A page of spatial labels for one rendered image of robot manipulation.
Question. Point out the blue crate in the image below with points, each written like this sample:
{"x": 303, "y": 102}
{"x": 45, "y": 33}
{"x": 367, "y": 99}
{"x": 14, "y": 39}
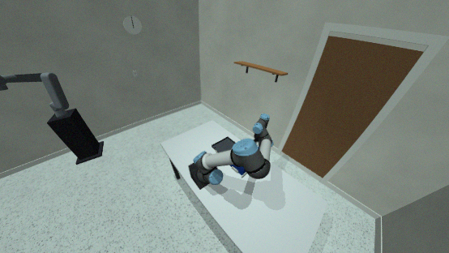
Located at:
{"x": 241, "y": 170}

